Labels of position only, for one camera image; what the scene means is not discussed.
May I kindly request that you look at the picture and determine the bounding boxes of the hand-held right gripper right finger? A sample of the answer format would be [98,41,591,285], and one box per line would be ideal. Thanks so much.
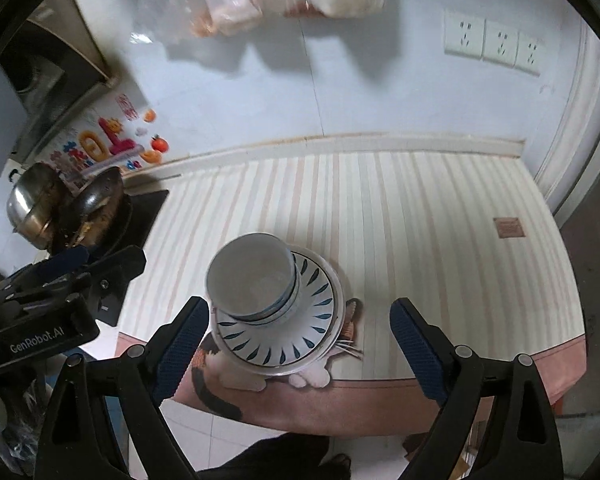
[389,297,566,480]

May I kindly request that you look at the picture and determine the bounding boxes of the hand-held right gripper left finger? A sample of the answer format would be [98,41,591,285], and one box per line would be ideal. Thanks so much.
[32,296,212,480]

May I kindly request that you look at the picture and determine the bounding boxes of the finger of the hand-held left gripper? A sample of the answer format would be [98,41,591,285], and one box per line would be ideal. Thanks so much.
[74,245,147,326]
[7,246,91,287]

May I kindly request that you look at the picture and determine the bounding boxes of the stainless steel pot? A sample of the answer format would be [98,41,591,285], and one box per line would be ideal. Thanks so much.
[6,161,73,251]

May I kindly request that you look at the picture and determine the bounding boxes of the black gas stove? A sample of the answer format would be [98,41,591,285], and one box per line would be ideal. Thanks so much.
[50,187,171,271]

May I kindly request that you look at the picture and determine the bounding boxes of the metal wok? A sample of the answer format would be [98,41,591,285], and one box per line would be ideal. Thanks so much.
[50,166,126,256]

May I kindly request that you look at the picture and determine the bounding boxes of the person's dark trousers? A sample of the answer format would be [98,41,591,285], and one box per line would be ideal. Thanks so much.
[200,435,353,480]

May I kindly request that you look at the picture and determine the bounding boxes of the range hood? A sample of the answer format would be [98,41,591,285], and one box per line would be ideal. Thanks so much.
[0,0,121,161]

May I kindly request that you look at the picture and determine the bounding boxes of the colourful wall stickers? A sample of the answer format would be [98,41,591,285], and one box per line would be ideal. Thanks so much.
[50,92,171,181]

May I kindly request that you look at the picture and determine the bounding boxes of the white door frame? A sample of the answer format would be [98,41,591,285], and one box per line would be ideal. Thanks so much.
[532,22,600,216]

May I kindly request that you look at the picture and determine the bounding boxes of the white wall socket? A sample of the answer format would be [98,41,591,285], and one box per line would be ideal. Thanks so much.
[515,30,543,77]
[442,9,486,59]
[482,19,520,67]

